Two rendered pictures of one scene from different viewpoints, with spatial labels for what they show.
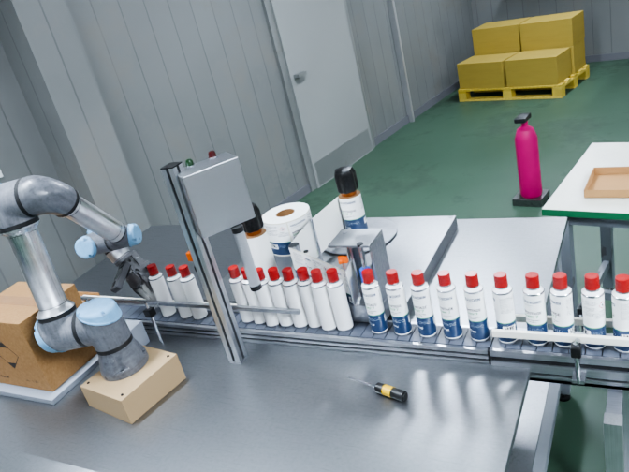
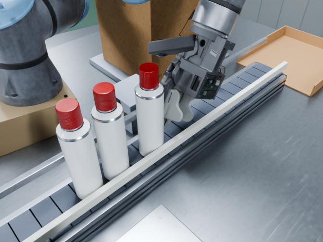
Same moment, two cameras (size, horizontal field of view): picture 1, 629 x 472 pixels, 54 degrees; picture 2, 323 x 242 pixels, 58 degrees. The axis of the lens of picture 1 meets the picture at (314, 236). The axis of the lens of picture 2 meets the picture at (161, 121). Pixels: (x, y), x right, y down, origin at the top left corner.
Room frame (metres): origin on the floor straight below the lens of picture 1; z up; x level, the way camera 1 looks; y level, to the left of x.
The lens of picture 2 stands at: (2.14, 0.19, 1.34)
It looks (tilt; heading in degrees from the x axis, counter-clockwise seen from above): 42 degrees down; 105
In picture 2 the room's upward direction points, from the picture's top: straight up
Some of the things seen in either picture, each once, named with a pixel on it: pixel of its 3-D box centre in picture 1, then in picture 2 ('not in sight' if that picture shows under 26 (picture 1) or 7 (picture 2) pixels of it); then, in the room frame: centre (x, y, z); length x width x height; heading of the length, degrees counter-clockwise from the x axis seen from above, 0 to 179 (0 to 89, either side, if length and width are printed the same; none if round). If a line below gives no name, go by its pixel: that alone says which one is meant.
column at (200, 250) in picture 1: (207, 269); not in sight; (1.68, 0.33, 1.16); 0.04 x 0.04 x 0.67; 58
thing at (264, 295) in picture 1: (266, 296); not in sight; (1.76, 0.20, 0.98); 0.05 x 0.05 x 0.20
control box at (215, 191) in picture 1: (214, 194); not in sight; (1.69, 0.25, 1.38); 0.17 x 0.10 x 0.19; 113
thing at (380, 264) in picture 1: (362, 275); not in sight; (1.67, -0.11, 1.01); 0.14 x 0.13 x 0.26; 58
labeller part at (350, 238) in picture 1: (355, 238); not in sight; (1.68, -0.12, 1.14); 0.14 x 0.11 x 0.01; 58
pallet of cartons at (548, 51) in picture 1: (519, 57); not in sight; (6.89, -2.75, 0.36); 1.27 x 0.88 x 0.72; 48
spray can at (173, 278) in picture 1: (179, 291); (111, 135); (1.96, 0.51, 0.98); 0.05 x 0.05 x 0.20
